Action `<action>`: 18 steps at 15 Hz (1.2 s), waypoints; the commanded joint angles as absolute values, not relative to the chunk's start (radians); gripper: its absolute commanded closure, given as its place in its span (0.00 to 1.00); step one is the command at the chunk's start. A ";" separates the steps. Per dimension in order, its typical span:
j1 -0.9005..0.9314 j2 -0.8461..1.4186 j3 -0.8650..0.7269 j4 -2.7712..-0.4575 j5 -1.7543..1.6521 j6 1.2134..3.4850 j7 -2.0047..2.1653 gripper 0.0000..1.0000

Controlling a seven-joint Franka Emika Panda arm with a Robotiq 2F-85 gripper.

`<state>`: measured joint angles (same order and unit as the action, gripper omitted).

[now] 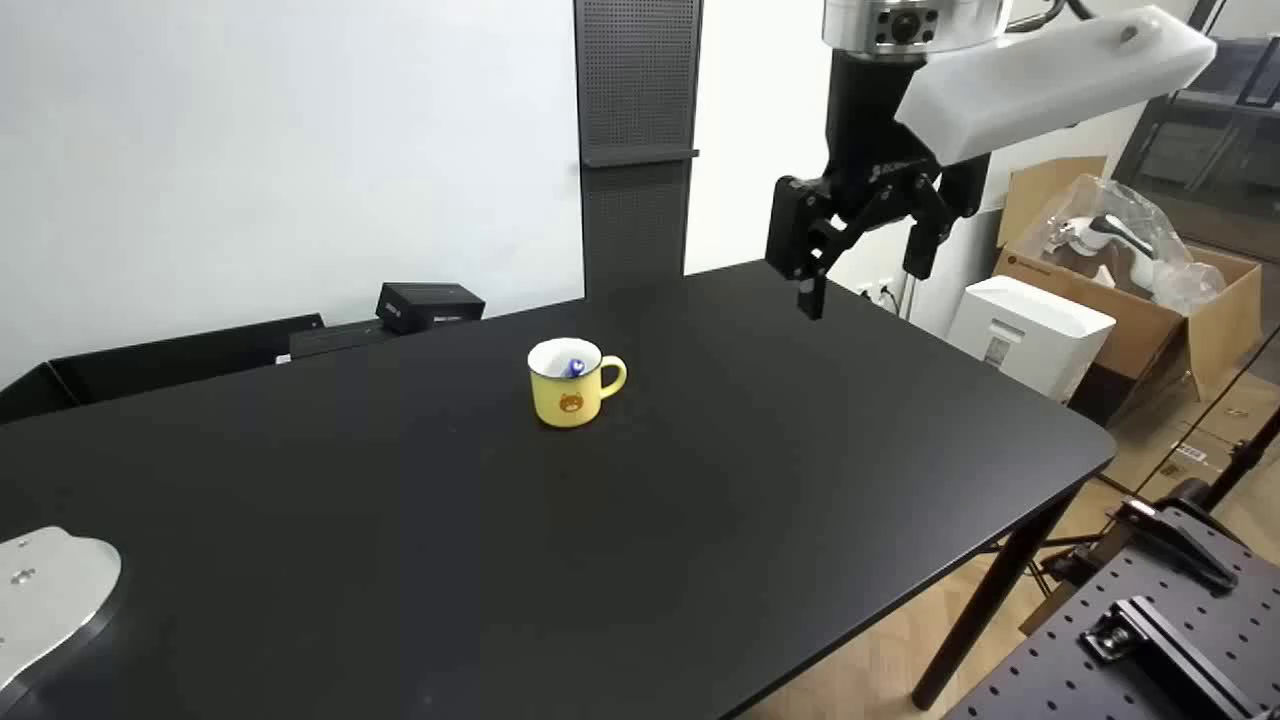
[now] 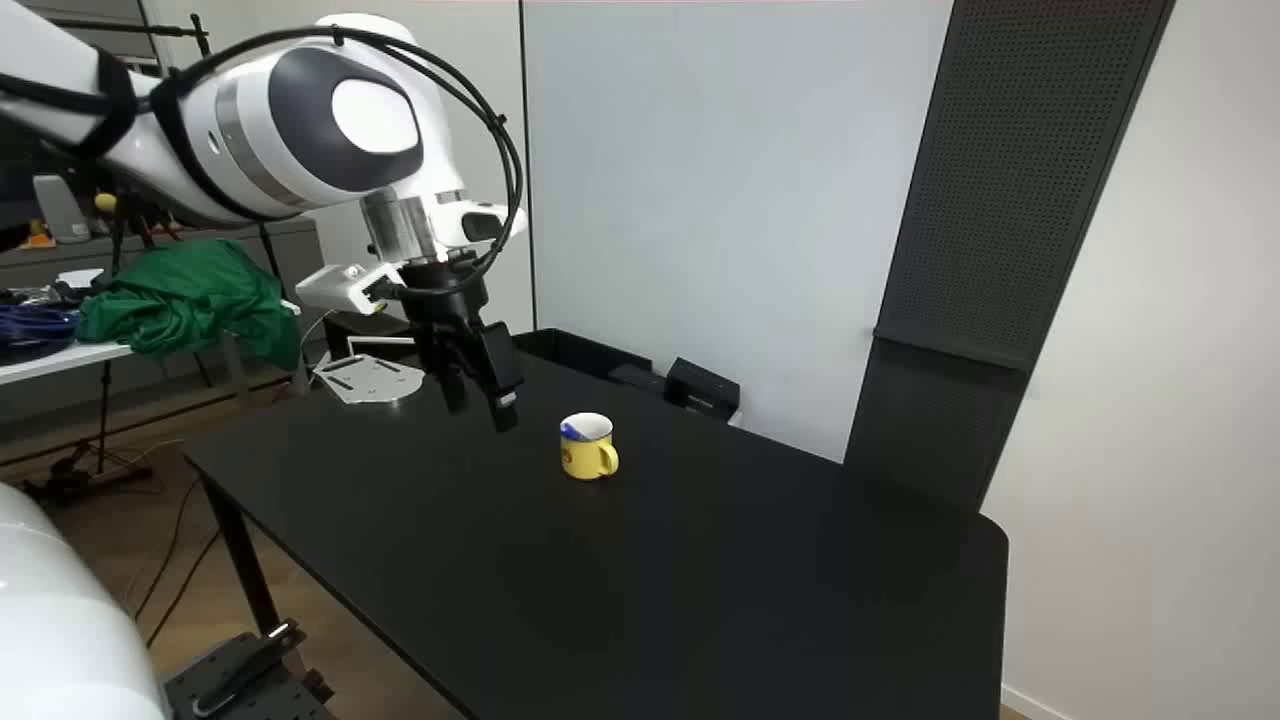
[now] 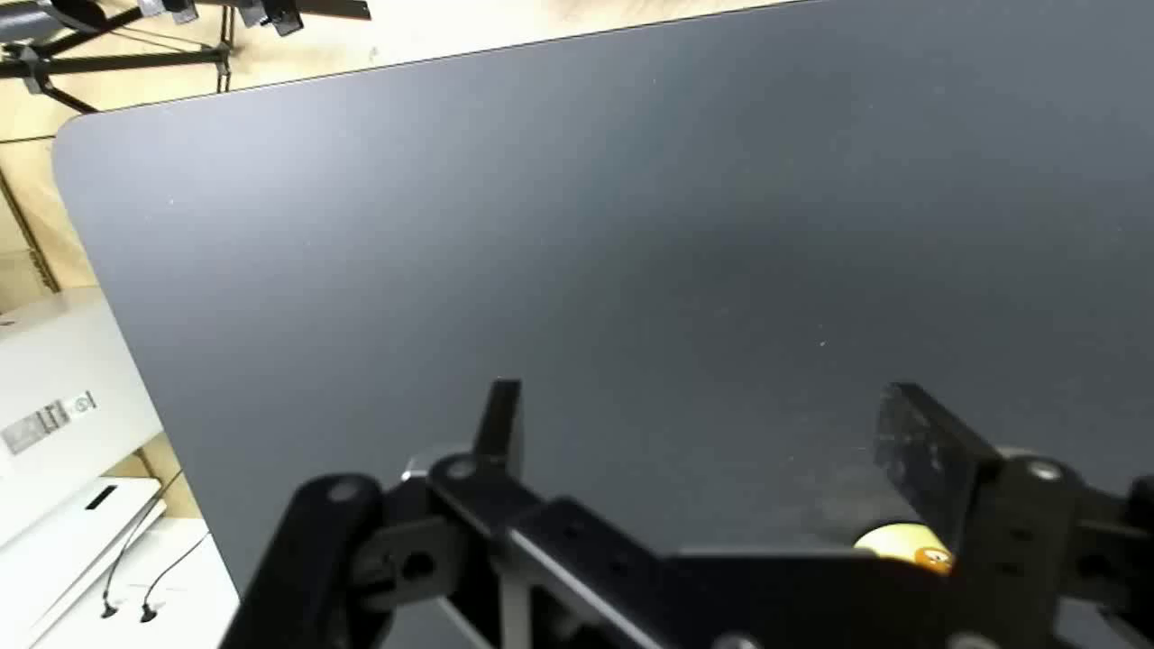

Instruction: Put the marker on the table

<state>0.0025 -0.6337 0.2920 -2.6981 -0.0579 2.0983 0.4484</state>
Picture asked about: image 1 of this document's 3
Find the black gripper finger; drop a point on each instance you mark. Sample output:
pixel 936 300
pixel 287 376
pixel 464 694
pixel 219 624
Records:
pixel 933 212
pixel 808 229

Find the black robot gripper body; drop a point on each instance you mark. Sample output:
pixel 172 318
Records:
pixel 872 157

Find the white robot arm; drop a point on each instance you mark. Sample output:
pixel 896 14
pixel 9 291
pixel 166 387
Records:
pixel 923 95

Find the open cardboard box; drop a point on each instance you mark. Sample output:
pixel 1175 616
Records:
pixel 1146 342

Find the white appliance box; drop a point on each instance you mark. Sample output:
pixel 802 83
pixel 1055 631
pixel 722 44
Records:
pixel 1029 335

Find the clear plastic bag packaging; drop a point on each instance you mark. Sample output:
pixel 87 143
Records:
pixel 1116 237

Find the yellow enamel mug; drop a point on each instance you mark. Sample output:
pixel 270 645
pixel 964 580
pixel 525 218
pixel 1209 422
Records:
pixel 572 403

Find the black table leg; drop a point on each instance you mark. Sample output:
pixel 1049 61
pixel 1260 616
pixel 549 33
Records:
pixel 987 600

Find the black small box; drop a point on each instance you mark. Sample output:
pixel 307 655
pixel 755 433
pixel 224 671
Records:
pixel 426 304

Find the black perforated metal board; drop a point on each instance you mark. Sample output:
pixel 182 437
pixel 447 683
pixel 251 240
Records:
pixel 1176 624

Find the black low shelf panel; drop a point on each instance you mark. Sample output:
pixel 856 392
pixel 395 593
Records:
pixel 132 371

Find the white round plate base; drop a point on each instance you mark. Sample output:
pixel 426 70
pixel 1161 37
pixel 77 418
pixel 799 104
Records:
pixel 48 586

